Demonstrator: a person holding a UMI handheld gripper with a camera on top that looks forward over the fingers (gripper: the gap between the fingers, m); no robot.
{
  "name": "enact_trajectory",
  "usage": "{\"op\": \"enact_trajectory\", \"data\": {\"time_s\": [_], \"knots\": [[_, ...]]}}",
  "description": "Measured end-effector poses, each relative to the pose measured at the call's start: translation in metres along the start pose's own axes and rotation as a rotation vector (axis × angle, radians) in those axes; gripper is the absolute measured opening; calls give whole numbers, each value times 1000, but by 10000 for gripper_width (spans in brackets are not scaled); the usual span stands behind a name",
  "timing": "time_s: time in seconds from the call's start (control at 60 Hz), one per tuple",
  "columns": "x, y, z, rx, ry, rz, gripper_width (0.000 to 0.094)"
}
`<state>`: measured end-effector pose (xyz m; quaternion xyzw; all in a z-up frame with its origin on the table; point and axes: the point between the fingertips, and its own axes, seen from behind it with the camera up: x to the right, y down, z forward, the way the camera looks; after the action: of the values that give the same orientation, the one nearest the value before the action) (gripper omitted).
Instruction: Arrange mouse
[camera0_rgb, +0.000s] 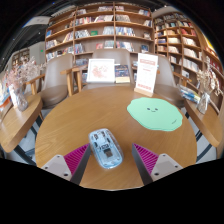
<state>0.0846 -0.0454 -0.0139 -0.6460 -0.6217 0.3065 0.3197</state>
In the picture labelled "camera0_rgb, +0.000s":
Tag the distant wooden bookshelf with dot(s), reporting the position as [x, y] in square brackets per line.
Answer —
[20, 56]

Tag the transparent light blue computer mouse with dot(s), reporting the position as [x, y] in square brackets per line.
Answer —
[106, 148]

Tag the white framed red drawing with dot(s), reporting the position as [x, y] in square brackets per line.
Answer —
[100, 71]

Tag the green smiley mouse pad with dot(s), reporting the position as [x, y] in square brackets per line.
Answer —
[155, 114]

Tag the colourful magazine stack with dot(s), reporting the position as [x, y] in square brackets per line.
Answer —
[190, 94]

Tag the flat wooden bookshelf with books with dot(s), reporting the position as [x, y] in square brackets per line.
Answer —
[100, 30]

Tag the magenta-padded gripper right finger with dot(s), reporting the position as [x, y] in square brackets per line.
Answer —
[163, 165]

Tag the beige padded wooden armchair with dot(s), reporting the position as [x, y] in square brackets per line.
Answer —
[56, 78]
[166, 75]
[110, 54]

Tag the glass vase with dried flowers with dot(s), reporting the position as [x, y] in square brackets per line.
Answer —
[202, 105]

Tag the light blue book stack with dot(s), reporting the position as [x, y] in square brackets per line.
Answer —
[135, 63]

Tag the glass vase with pink flowers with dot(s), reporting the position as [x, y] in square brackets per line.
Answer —
[21, 101]

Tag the small white table sign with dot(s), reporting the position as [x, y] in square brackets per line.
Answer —
[13, 96]

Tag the white sign on wooden base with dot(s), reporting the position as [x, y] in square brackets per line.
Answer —
[146, 73]

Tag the dark cover book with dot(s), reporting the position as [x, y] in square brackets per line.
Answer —
[122, 73]

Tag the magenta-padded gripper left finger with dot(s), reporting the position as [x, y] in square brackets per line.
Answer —
[60, 165]

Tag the round wooden side table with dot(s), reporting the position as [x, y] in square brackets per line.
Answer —
[16, 126]
[206, 123]

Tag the curved wooden bookshelf with books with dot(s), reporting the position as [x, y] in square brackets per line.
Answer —
[186, 43]

